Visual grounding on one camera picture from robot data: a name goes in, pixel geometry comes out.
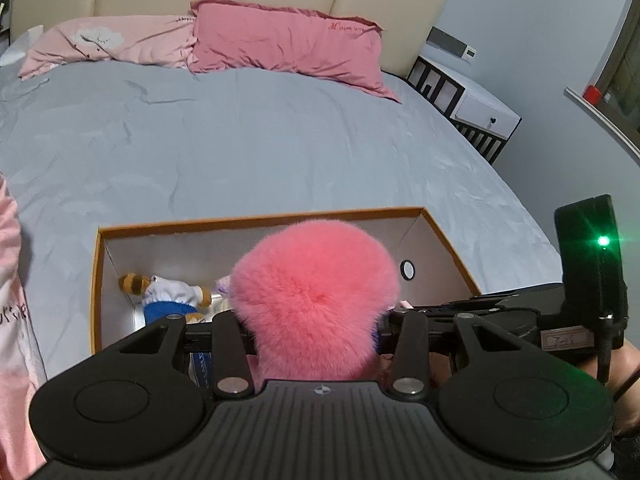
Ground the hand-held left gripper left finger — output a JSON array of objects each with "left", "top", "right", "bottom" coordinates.
[{"left": 102, "top": 311, "right": 258, "bottom": 398}]

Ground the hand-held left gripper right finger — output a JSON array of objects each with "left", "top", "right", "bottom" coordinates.
[{"left": 377, "top": 311, "right": 538, "bottom": 397}]

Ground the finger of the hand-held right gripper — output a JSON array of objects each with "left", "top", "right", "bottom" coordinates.
[
  {"left": 475, "top": 308, "right": 543, "bottom": 331},
  {"left": 412, "top": 282, "right": 566, "bottom": 311}
]

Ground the bear plush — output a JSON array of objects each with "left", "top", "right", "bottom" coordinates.
[{"left": 118, "top": 272, "right": 216, "bottom": 331}]

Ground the orange cardboard box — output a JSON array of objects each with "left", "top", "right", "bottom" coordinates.
[{"left": 90, "top": 206, "right": 483, "bottom": 356}]

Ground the pink fluffy plush toy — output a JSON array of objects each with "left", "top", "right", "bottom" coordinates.
[{"left": 227, "top": 220, "right": 403, "bottom": 381}]

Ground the person's right forearm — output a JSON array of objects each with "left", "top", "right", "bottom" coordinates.
[{"left": 607, "top": 346, "right": 640, "bottom": 401}]

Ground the white window sill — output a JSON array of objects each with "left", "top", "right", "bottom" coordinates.
[{"left": 565, "top": 85, "right": 640, "bottom": 158}]

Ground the white drawer black nightstand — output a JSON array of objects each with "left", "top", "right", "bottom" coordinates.
[{"left": 406, "top": 55, "right": 523, "bottom": 166}]

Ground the window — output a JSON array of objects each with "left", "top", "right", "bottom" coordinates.
[{"left": 597, "top": 0, "right": 640, "bottom": 136}]

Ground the grey bed sheet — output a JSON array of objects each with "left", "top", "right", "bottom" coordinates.
[{"left": 0, "top": 42, "right": 563, "bottom": 381}]

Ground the pink printed quilt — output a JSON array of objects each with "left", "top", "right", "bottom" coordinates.
[{"left": 0, "top": 172, "right": 48, "bottom": 480}]

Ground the dark pink pillow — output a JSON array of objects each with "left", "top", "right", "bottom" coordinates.
[{"left": 187, "top": 0, "right": 403, "bottom": 105}]

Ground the light pink pillow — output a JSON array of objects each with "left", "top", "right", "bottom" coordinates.
[{"left": 17, "top": 15, "right": 198, "bottom": 81}]

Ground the grey wall switch panel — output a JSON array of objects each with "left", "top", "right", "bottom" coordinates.
[{"left": 426, "top": 26, "right": 468, "bottom": 58}]

